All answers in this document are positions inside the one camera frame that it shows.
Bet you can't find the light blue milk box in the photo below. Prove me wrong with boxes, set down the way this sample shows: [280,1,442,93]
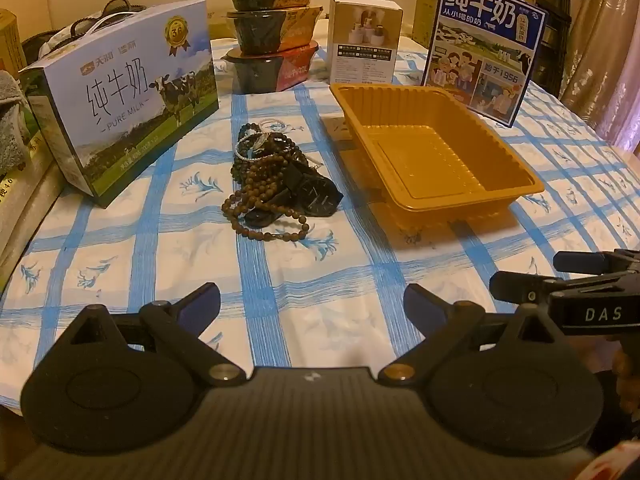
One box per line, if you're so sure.
[25,0,221,209]

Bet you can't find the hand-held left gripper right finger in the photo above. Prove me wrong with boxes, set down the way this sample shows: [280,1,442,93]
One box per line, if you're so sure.
[377,282,563,387]

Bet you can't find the cardboard box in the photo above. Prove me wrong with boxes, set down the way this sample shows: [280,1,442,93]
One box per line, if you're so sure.
[414,0,538,46]

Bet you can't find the red label instant rice bowl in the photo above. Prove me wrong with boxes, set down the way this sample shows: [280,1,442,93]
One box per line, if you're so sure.
[223,40,321,95]

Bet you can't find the small white product box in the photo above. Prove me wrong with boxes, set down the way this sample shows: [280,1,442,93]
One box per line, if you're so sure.
[327,0,405,86]

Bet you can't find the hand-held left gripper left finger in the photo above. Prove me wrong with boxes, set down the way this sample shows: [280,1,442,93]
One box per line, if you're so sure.
[60,282,248,388]

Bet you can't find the yellow printed carton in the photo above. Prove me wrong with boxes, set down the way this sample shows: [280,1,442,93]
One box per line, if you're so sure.
[0,8,27,75]

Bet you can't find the dark blue milk box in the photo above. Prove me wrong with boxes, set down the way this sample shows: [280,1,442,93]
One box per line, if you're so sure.
[421,0,549,128]

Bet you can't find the pink patterned curtain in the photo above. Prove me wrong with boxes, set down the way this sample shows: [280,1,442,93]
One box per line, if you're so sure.
[535,0,640,151]

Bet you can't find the orange label instant rice bowl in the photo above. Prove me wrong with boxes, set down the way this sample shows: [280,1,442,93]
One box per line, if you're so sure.
[226,6,323,55]

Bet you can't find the blue checked tablecloth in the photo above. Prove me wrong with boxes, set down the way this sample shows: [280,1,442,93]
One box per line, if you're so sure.
[0,37,640,411]

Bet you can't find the grey towel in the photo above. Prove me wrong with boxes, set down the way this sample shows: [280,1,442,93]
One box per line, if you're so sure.
[0,70,31,173]

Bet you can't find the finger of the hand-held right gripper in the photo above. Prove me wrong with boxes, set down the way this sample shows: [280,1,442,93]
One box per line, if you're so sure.
[552,248,640,275]
[490,269,557,307]

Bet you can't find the dark beaded bracelet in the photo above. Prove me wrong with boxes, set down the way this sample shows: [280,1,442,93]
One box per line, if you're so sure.
[234,122,266,162]

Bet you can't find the yellow plastic tray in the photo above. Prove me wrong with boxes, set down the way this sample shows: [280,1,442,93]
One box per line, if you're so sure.
[329,82,546,218]

